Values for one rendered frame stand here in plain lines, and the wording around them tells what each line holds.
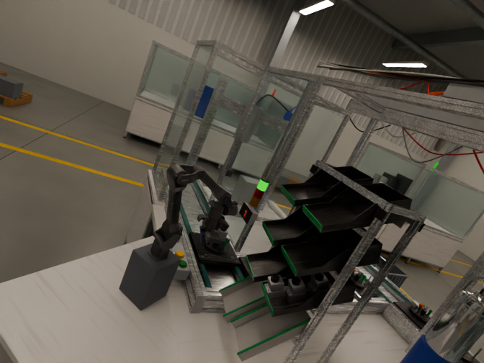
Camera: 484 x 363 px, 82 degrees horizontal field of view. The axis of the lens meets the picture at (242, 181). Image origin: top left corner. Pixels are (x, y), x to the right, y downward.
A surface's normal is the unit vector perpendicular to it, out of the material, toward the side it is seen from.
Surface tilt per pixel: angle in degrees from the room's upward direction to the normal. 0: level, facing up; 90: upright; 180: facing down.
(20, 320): 0
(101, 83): 90
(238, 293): 45
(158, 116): 90
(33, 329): 0
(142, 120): 90
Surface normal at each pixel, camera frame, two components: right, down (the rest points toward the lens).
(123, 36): 0.22, 0.38
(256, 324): -0.35, -0.83
